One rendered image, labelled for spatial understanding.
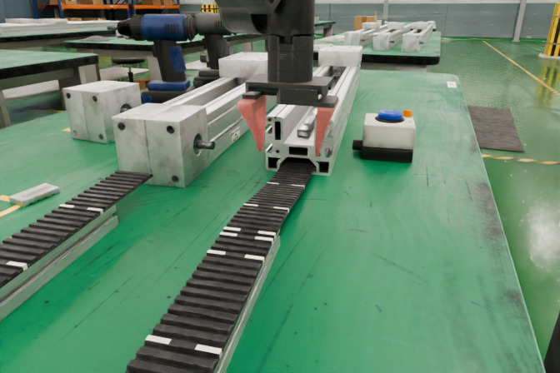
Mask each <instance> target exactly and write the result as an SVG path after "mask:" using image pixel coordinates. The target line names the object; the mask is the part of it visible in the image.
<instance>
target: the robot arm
mask: <svg viewBox="0 0 560 373"><path fill-rule="evenodd" d="M214 1H215V3H216V4H217V5H218V7H219V16H220V19H221V21H222V24H223V26H224V27H225V28H226V29H227V30H228V31H230V32H239V33H251V34H264V35H267V34H270V33H274V34H276V35H272V34H270V35H267V74H258V75H256V76H254V77H251V78H249V79H248V80H247V81H245V93H243V94H242V99H241V100H240V101H239V102H237V108H238V109H239V111H240V112H241V114H242V116H243V118H244V120H245V121H246V123H247V125H248V126H249V128H250V130H251V132H252V134H253V137H254V140H255V142H256V145H257V149H258V151H259V152H261V151H262V150H263V148H264V139H265V121H266V98H267V96H266V95H269V96H277V104H281V105H295V106H309V107H317V123H316V142H315V153H316V157H318V156H319V153H320V151H321V147H322V144H323V138H324V135H325V131H326V129H327V127H328V124H329V122H330V120H331V118H332V116H333V113H334V112H335V109H336V107H337V105H338V103H339V97H338V96H329V95H328V90H331V89H332V87H333V78H332V77H315V76H313V45H314V22H315V0H214ZM319 95H322V97H321V98H320V99H318V96H319Z"/></svg>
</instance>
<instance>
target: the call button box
mask: <svg viewBox="0 0 560 373"><path fill-rule="evenodd" d="M416 130H417V129H416V127H415V123H414V120H413V117H404V116H403V115H402V119H399V120H386V119H382V118H379V117H378V115H377V113H367V114H366V116H365V122H364V128H363V139H362V140H353V142H352V149H353V150H359V151H362V159H364V160H374V161H385V162H406V163H412V161H413V148H414V143H415V136H416Z"/></svg>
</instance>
